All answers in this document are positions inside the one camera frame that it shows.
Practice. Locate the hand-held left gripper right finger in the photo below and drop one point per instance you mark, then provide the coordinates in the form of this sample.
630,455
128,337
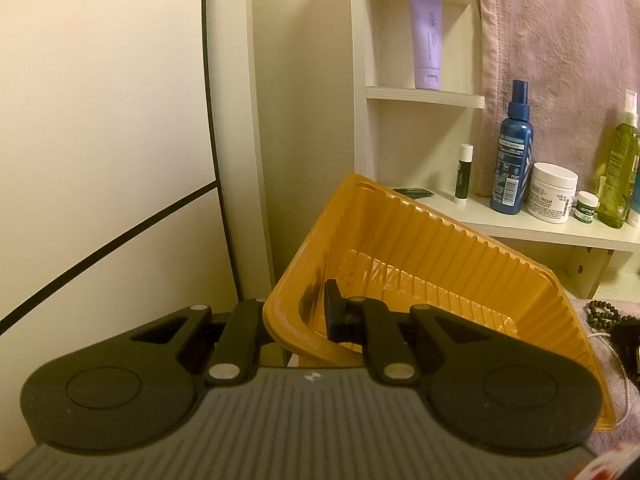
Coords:
337,315

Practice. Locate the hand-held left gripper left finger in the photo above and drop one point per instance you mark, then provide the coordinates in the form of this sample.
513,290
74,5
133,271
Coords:
239,330

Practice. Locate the orange plastic tray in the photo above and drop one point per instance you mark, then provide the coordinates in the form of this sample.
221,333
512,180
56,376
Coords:
425,230

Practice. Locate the black jewelry piece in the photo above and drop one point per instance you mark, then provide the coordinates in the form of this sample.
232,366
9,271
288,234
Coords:
630,345

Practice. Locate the dark green sachet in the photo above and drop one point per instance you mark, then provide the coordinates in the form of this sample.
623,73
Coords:
412,192

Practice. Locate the green and white lip balm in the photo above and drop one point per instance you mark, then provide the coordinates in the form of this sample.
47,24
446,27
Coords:
462,180

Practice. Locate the white corner shelf unit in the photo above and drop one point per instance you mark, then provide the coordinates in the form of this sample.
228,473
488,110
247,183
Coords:
500,225

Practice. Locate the blue spray bottle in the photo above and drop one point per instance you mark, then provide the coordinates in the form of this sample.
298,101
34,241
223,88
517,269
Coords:
511,160

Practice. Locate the white cream jar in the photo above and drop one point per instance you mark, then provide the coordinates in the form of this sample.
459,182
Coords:
550,190

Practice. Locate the small green and white jar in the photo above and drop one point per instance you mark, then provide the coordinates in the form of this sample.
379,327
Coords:
586,207

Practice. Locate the pink table mat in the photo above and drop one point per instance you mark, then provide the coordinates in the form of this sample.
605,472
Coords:
607,392

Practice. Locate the purple cosmetic tube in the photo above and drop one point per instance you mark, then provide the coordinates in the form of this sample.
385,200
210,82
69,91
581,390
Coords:
426,35

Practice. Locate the green spray bottle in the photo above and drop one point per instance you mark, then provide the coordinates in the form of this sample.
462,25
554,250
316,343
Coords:
620,175

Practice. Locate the red and white packet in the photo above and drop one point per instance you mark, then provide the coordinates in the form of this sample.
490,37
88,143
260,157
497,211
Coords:
617,462

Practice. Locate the blue and white tube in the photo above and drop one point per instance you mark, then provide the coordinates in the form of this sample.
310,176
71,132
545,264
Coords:
635,205

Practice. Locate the pink hanging towel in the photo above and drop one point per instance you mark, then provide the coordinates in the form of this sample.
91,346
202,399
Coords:
560,25

